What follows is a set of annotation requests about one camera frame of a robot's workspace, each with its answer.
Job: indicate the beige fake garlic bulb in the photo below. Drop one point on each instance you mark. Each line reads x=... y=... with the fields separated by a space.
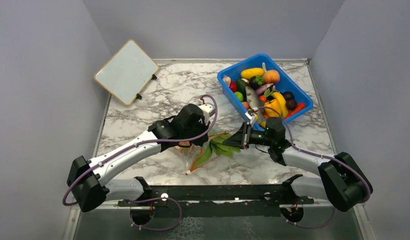
x=226 y=80

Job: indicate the clear zip top bag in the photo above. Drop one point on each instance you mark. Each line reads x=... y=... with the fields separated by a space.
x=187 y=155

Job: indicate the dark fake plum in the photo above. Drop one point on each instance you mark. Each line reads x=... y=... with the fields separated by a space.
x=288 y=95

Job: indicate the red fake apple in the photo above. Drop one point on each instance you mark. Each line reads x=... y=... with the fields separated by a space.
x=233 y=86

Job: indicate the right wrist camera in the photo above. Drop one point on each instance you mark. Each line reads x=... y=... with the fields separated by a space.
x=251 y=117

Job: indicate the green fake leafy vegetable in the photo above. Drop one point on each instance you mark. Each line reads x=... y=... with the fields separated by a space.
x=213 y=149

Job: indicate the black mounting rail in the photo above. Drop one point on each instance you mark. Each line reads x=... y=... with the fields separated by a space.
x=206 y=201

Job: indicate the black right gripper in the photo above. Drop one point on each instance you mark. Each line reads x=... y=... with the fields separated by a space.
x=241 y=138

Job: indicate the red fake pepper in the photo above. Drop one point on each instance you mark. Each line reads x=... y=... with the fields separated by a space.
x=299 y=107

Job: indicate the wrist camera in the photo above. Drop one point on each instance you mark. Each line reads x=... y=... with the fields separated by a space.
x=251 y=117
x=208 y=110

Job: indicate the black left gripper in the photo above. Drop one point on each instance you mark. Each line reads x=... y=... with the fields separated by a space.
x=203 y=124

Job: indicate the yellow fake squash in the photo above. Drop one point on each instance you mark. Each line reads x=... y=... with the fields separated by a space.
x=252 y=72

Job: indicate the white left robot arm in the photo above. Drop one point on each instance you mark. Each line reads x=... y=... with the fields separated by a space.
x=92 y=182

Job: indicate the yellow fake bell pepper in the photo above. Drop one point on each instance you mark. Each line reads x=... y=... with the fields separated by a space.
x=273 y=108

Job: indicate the blue plastic bin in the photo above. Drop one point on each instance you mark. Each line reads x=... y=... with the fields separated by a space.
x=266 y=63

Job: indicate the purple fake mangosteen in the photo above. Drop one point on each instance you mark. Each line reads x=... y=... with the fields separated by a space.
x=255 y=82

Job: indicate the yellow fake banana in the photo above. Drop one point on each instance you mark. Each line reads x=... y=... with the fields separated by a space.
x=279 y=97

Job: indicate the fake peach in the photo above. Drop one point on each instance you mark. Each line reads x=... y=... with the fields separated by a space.
x=271 y=77

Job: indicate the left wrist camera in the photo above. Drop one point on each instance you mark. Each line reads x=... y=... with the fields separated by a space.
x=208 y=110

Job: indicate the orange fake pineapple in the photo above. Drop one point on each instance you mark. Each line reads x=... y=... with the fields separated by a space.
x=184 y=145

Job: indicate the white board wooden frame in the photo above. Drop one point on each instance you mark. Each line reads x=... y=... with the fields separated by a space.
x=127 y=72

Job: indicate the green fake lime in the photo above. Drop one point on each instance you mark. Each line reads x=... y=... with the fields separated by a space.
x=239 y=96

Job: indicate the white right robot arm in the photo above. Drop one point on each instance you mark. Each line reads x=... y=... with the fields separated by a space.
x=337 y=178

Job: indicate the purple fake onion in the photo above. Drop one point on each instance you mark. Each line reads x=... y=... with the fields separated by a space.
x=265 y=89

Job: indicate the grey fake fish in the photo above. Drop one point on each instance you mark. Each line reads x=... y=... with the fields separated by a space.
x=255 y=103

